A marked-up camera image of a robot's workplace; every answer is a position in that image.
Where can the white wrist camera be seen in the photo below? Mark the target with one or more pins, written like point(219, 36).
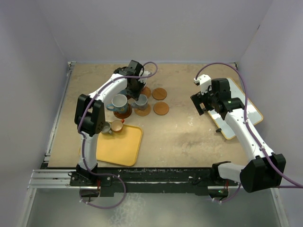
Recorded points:
point(203, 81)
point(144, 77)

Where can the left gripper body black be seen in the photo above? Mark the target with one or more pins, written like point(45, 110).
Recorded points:
point(134, 91)

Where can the dark brown wooden coaster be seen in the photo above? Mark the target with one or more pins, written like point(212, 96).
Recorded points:
point(124, 115)

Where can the whiteboard with yellow frame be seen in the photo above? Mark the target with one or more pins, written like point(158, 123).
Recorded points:
point(253, 114)

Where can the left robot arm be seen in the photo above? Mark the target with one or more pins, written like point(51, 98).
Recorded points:
point(90, 114)

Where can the grey mug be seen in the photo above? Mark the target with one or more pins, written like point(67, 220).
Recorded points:
point(141, 103)

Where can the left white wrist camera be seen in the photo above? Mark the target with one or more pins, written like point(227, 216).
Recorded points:
point(144, 77)

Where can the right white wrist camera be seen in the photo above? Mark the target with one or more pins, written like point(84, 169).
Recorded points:
point(203, 81)

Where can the small olive grey cup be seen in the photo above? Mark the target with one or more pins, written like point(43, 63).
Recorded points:
point(107, 128)

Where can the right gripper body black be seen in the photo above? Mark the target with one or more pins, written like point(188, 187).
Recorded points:
point(208, 99)

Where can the yellow plastic tray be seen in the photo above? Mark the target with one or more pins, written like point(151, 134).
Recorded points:
point(118, 148)

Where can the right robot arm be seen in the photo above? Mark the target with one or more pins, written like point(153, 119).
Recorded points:
point(264, 166)

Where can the orange wooden coaster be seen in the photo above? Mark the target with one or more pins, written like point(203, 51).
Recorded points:
point(159, 93)
point(161, 108)

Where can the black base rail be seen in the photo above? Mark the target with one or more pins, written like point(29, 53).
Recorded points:
point(111, 180)

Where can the woven light brown coaster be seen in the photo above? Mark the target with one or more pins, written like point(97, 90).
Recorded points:
point(144, 112)
point(147, 92)

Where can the blue floral mug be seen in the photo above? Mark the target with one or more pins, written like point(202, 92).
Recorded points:
point(118, 104)

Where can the small brown cup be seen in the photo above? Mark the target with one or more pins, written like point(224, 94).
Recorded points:
point(117, 125)

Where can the aluminium frame rail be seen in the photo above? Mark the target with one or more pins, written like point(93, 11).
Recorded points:
point(50, 178)

